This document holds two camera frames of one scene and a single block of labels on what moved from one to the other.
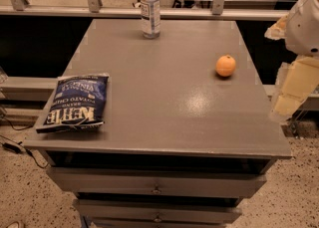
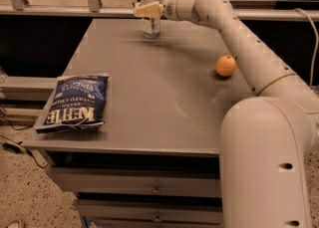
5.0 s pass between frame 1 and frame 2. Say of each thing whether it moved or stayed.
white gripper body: moved
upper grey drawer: stayed
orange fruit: stayed
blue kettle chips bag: stayed
